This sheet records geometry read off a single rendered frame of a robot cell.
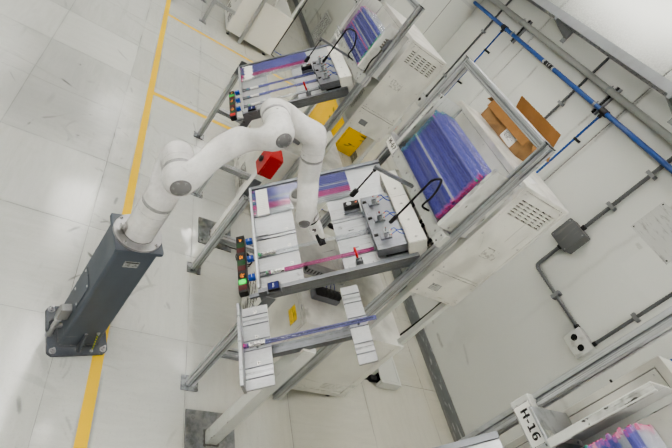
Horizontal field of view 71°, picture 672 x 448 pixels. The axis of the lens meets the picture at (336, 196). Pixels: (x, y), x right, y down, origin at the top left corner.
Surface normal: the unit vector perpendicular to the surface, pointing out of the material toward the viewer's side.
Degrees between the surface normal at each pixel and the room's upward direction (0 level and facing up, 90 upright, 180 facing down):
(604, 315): 90
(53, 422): 0
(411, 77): 90
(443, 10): 90
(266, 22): 90
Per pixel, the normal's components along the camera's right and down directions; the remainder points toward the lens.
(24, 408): 0.59, -0.68
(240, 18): 0.19, 0.65
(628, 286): -0.78, -0.35
